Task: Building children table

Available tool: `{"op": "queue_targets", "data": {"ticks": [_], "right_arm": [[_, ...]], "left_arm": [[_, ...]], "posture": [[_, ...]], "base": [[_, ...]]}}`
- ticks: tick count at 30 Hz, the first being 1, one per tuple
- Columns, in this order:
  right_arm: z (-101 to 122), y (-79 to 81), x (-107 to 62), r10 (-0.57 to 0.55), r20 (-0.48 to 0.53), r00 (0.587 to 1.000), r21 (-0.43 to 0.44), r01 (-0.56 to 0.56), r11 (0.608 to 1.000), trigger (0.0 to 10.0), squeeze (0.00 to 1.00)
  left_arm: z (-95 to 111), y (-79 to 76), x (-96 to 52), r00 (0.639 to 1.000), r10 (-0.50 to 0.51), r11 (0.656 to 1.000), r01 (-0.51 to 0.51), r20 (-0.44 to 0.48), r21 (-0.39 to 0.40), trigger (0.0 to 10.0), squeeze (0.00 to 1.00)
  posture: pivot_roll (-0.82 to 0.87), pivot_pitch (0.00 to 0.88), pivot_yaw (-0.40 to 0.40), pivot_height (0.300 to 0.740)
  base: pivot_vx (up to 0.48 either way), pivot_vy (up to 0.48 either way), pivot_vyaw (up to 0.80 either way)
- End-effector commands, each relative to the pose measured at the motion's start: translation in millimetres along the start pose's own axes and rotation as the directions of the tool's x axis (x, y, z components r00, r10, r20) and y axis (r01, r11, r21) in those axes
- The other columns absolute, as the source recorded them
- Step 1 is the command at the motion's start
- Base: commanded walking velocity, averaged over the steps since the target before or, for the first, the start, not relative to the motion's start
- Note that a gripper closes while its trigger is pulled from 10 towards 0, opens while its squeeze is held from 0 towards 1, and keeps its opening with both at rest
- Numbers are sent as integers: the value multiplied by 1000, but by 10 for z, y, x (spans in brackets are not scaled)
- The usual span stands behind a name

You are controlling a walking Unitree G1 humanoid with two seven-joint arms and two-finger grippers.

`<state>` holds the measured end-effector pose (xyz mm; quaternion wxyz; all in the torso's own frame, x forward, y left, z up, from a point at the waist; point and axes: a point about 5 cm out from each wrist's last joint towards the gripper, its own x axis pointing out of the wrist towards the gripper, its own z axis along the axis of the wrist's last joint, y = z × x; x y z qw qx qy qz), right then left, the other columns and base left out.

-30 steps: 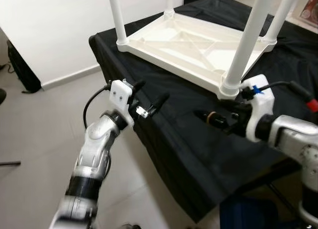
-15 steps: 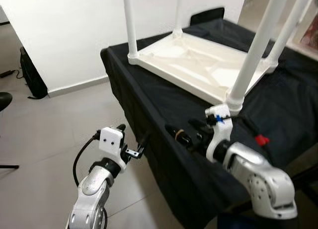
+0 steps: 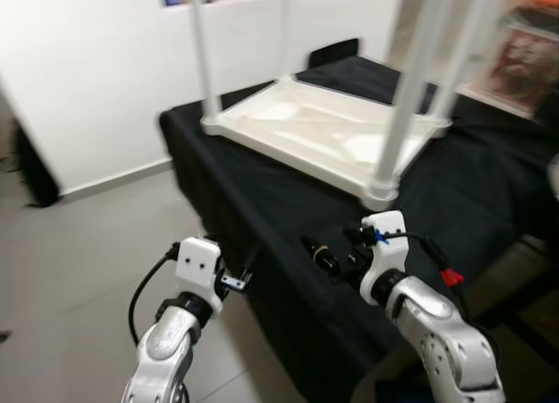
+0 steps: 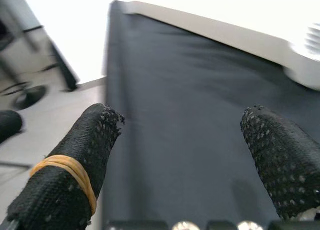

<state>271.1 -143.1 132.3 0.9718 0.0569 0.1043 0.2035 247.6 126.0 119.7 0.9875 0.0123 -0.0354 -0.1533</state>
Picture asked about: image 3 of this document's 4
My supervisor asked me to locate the black floor bin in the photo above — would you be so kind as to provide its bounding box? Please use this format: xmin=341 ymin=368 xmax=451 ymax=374
xmin=13 ymin=123 xmax=62 ymax=207

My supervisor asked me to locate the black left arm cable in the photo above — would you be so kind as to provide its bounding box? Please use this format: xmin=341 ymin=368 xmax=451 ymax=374
xmin=128 ymin=250 xmax=180 ymax=343

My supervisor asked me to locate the black tablecloth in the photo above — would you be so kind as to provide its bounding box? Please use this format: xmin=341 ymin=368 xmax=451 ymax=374
xmin=159 ymin=55 xmax=559 ymax=403

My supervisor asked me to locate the black right arm cable red connector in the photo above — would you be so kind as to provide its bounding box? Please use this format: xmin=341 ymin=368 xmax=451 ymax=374
xmin=406 ymin=233 xmax=473 ymax=316

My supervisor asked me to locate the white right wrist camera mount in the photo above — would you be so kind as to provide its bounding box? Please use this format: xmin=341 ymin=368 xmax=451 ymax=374
xmin=360 ymin=211 xmax=410 ymax=303

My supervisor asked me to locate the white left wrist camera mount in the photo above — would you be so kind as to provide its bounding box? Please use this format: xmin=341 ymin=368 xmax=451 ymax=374
xmin=175 ymin=237 xmax=224 ymax=315

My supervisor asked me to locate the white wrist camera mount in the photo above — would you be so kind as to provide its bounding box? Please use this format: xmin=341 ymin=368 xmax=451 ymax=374
xmin=175 ymin=237 xmax=224 ymax=315
xmin=360 ymin=211 xmax=410 ymax=303

